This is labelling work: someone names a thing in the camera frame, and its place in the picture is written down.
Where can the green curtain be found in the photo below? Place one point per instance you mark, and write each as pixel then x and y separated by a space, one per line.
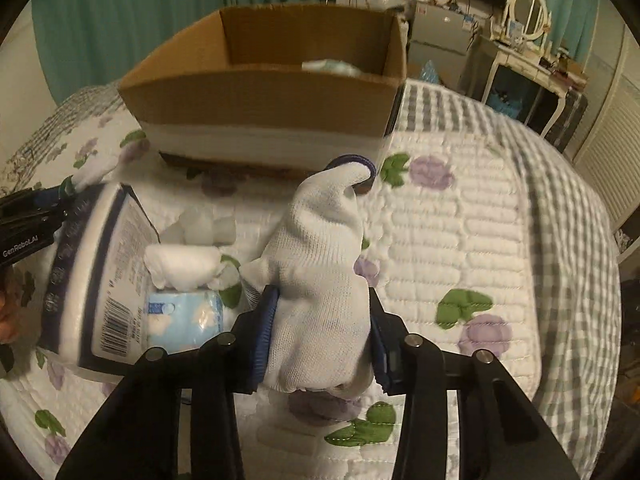
pixel 130 15

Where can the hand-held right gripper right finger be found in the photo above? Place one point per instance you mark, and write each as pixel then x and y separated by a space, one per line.
pixel 382 346

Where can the white vanity table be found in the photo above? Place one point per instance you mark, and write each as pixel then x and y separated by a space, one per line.
pixel 525 75

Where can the white knitted sock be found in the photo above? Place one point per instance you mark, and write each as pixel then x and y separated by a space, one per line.
pixel 315 270

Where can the person's left hand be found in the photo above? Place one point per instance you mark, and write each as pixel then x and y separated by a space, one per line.
pixel 7 310

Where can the white louvered door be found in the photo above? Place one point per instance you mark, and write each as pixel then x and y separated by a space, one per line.
pixel 612 130

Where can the grey refrigerator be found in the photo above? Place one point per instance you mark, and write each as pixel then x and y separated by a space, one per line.
pixel 440 40

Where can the blue plastic bag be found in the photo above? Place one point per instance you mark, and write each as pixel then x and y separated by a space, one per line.
pixel 430 71

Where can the brown cardboard box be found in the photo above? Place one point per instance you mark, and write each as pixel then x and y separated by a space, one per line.
pixel 250 95

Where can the floral quilted bedspread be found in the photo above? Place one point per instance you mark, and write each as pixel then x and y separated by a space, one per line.
pixel 475 240

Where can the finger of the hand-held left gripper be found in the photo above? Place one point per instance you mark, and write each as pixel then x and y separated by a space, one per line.
pixel 47 196

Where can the small light blue tissue pack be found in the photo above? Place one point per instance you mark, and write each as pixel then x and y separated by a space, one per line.
pixel 185 310

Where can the oval white vanity mirror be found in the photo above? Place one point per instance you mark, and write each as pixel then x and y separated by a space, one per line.
pixel 530 10

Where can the white and blue soft packet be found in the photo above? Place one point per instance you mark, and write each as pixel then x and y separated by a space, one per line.
pixel 330 66

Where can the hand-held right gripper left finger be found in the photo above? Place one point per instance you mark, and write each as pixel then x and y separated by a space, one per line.
pixel 263 336

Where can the white soft cloth piece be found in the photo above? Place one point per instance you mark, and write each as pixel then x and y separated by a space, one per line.
pixel 95 170

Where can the large white tissue pack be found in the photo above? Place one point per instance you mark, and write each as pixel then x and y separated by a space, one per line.
pixel 90 270

